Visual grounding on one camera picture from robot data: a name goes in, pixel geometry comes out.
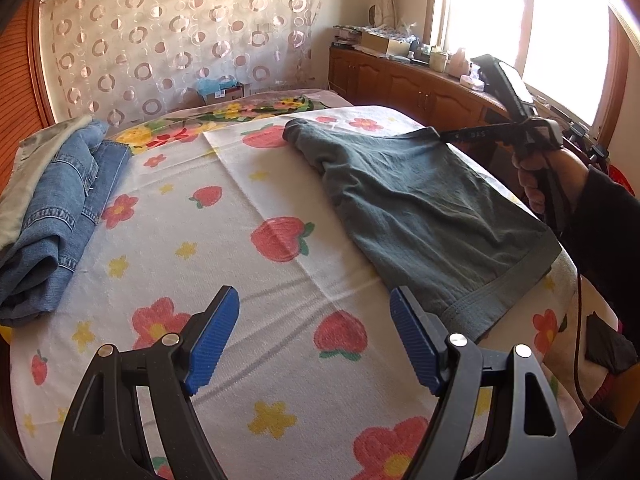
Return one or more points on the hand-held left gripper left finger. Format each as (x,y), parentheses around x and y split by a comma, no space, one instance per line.
(212,340)

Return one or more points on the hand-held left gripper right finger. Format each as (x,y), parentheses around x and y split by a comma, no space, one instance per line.
(415,345)

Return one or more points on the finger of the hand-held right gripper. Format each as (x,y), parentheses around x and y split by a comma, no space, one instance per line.
(475,135)

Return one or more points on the teal grey short pants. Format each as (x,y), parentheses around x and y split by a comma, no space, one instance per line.
(425,210)

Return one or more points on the person's right forearm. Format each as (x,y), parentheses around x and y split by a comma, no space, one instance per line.
(610,240)

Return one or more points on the folded olive green pants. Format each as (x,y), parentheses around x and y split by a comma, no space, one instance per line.
(45,132)

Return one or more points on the person's right hand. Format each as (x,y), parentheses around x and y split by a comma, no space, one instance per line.
(565,170)

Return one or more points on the white tissue box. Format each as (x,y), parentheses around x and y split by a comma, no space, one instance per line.
(472,82)

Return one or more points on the pink bottle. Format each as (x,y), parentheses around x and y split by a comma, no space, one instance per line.
(460,62)

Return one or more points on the wooden framed window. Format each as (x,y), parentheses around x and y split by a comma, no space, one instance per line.
(480,20)

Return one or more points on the white jar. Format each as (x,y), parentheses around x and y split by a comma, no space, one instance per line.
(438,60)

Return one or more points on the strawberry flower printed sheet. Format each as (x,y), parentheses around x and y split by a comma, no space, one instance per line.
(225,260)

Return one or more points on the wooden cabinet counter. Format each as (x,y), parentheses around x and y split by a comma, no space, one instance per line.
(400,85)

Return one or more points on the flat cardboard box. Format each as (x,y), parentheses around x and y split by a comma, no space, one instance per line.
(382,42)

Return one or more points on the black cloth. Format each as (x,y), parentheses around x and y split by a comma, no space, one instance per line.
(607,342)

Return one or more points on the folded blue denim jeans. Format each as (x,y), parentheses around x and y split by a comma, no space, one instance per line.
(55,220)

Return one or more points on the floral blanket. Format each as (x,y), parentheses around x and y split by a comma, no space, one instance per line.
(240,110)

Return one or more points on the blue plastic bag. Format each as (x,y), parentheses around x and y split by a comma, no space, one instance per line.
(215,85)

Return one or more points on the circle patterned sheer curtain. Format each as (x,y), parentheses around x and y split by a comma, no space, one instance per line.
(175,35)

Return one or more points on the wooden slatted wardrobe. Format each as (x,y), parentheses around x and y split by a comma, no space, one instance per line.
(20,85)

